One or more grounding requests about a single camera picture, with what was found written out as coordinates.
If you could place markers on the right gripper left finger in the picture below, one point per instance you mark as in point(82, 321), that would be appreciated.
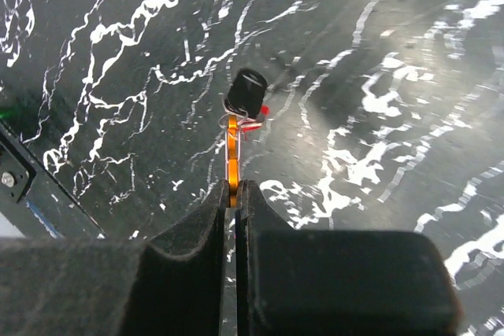
point(169, 285)

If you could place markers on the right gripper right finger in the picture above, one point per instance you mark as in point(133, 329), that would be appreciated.
point(336, 282)

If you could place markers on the key with red tag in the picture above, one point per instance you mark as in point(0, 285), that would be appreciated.
point(250, 124)

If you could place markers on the orange keyring carabiner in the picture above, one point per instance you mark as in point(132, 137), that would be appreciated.
point(232, 158)

